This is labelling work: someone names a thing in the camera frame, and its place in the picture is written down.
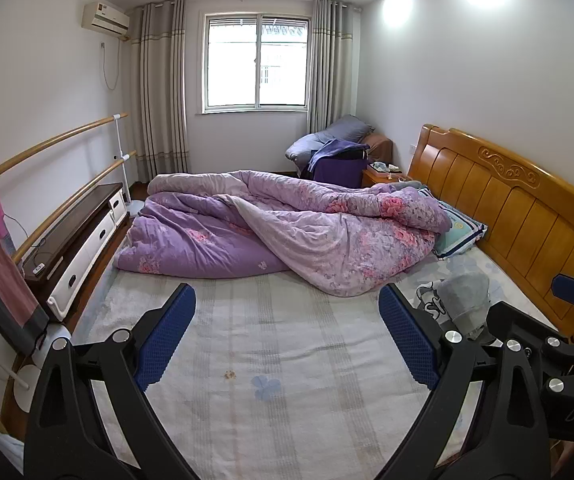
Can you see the wooden nightstand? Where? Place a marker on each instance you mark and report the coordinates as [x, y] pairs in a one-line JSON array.
[[379, 178]]

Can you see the brown cushion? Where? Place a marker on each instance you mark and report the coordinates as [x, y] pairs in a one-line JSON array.
[[381, 147]]

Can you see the white barre stand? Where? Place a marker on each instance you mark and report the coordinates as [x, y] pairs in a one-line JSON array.
[[121, 160]]

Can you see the blue-edged pillow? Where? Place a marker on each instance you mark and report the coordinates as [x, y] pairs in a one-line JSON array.
[[459, 232]]

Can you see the grey hoodie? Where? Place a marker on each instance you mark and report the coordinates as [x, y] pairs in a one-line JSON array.
[[462, 295]]

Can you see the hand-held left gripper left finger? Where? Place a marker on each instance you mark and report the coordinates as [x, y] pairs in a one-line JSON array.
[[167, 330]]

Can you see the wooden headboard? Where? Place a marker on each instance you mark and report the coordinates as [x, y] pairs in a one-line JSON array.
[[517, 210]]

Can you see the wall air conditioner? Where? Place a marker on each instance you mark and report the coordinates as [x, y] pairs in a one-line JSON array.
[[104, 20]]

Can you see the pink towel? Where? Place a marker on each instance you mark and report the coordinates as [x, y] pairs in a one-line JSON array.
[[2, 270]]

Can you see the white printed pillowcase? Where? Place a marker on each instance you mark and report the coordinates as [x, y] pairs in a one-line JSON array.
[[429, 302]]

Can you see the purple cloth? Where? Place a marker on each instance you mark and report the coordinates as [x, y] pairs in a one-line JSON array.
[[337, 152]]

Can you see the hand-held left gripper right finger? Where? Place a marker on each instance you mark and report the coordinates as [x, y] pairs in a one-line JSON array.
[[409, 332]]

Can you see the window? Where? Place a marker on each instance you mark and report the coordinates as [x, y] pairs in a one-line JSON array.
[[232, 60]]

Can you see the white remote control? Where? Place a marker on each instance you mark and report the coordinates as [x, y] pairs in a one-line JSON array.
[[39, 269]]

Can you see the dark white-fronted TV cabinet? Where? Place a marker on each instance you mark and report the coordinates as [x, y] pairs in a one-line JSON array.
[[87, 245]]

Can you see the dark purple box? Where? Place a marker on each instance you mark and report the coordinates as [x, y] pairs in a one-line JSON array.
[[339, 172]]

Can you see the purple floral quilt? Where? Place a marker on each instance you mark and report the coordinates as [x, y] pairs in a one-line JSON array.
[[267, 225]]

